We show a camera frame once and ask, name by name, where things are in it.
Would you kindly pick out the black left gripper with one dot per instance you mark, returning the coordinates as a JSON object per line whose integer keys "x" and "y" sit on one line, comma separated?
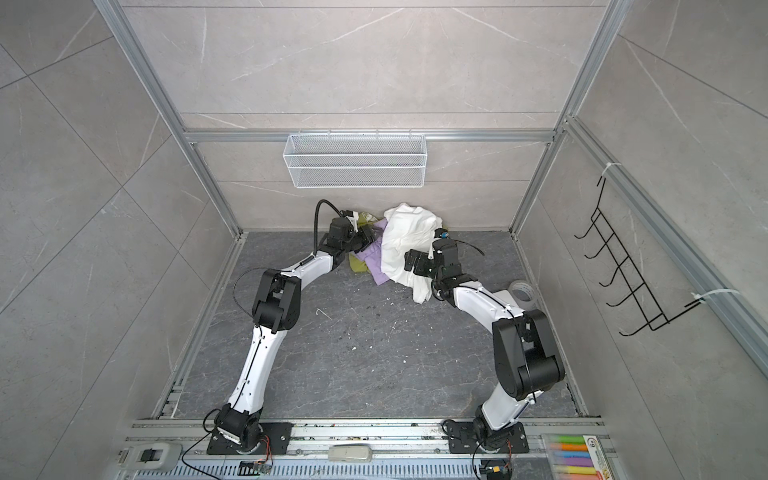
{"x": 370, "y": 234}

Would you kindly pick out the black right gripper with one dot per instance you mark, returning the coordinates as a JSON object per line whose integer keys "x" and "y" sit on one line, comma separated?
{"x": 411, "y": 262}

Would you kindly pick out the purple cloth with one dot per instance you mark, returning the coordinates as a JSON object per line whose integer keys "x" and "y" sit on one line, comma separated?
{"x": 372, "y": 254}

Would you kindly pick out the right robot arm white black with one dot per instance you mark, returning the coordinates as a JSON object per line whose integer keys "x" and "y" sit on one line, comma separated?
{"x": 527, "y": 359}

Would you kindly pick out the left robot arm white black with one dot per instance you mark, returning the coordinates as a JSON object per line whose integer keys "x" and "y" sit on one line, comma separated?
{"x": 276, "y": 309}

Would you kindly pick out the green cloth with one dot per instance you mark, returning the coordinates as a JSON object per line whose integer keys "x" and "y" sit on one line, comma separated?
{"x": 355, "y": 264}

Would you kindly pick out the white cloth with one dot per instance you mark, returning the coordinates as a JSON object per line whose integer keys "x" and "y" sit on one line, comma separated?
{"x": 408, "y": 228}

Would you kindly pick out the clear tape roll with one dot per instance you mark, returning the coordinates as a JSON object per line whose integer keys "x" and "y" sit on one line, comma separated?
{"x": 524, "y": 294}

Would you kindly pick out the pack of coloured markers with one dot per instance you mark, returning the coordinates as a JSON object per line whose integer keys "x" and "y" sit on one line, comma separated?
{"x": 578, "y": 457}

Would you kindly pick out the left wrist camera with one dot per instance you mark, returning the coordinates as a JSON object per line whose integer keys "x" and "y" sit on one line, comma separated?
{"x": 352, "y": 217}

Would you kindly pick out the white wire mesh basket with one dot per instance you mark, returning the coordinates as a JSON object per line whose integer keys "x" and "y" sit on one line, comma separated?
{"x": 362, "y": 160}

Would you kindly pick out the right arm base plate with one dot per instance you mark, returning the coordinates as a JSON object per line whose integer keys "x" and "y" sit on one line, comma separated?
{"x": 469, "y": 437}

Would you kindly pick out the grey remote on rail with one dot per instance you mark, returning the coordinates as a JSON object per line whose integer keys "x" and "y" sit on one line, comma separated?
{"x": 351, "y": 453}

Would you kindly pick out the black wire hook rack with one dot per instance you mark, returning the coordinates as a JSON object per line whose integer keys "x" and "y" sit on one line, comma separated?
{"x": 626, "y": 273}

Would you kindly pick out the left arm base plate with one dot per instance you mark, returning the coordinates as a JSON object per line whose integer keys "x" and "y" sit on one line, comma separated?
{"x": 273, "y": 436}

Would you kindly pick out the white switch box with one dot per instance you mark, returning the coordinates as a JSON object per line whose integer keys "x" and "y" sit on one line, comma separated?
{"x": 159, "y": 456}

